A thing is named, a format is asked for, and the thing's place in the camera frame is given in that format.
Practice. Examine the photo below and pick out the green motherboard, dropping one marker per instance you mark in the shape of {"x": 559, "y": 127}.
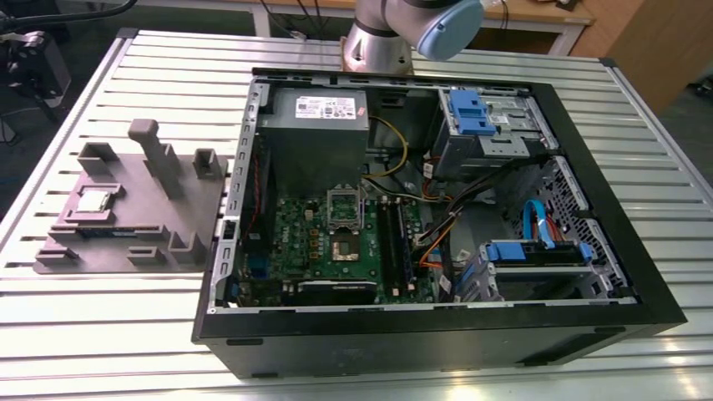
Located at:
{"x": 300, "y": 234}

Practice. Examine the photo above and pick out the grey power supply unit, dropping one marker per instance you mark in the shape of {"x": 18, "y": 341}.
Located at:
{"x": 312, "y": 146}

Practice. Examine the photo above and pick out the wooden cabinet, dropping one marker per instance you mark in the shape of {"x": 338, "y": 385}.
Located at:
{"x": 667, "y": 42}

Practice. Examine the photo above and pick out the wooden desk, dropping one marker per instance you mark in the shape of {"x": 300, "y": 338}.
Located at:
{"x": 557, "y": 12}

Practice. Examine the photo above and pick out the black graphics card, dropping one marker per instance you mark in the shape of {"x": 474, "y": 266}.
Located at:
{"x": 334, "y": 292}

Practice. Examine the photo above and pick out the black PC case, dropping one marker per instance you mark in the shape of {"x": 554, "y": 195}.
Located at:
{"x": 389, "y": 346}

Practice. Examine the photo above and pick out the RAM stick with gold contacts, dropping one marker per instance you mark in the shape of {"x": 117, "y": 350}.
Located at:
{"x": 105, "y": 233}

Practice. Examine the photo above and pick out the metal disk bay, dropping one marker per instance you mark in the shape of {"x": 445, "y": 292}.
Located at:
{"x": 547, "y": 272}

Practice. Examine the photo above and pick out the blue plastic drive latch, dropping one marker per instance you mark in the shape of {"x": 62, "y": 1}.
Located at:
{"x": 465, "y": 113}

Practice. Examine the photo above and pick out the hard disk in blue carrier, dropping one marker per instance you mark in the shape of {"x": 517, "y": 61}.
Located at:
{"x": 506, "y": 252}

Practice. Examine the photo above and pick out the grey parts rack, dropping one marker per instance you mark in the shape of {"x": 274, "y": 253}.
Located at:
{"x": 133, "y": 196}

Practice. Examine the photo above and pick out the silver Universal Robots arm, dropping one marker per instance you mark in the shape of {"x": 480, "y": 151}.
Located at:
{"x": 378, "y": 50}

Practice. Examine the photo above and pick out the silver CPU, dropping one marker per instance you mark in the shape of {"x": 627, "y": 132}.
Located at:
{"x": 93, "y": 201}

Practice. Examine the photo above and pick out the black RAM slot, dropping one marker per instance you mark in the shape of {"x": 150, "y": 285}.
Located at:
{"x": 381, "y": 246}
{"x": 396, "y": 246}

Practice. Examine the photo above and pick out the RAM slot with white clips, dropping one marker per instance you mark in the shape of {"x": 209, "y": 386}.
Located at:
{"x": 389, "y": 246}

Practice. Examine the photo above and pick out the metal drive cage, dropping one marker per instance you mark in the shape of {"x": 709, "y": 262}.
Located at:
{"x": 501, "y": 146}

